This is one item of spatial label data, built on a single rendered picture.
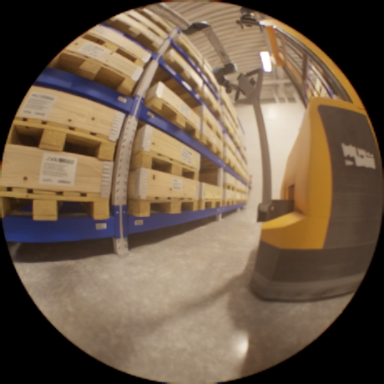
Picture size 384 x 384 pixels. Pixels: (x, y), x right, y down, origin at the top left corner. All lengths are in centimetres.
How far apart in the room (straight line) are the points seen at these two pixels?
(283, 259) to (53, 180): 103
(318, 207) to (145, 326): 69
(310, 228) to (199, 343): 51
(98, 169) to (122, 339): 77
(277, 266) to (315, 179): 33
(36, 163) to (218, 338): 99
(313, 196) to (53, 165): 108
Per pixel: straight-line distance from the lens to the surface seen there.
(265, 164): 74
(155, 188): 94
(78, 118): 82
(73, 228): 82
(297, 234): 48
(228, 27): 772
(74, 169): 74
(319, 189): 50
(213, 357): 46
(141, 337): 49
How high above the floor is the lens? 44
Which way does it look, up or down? 2 degrees up
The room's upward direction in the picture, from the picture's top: 3 degrees clockwise
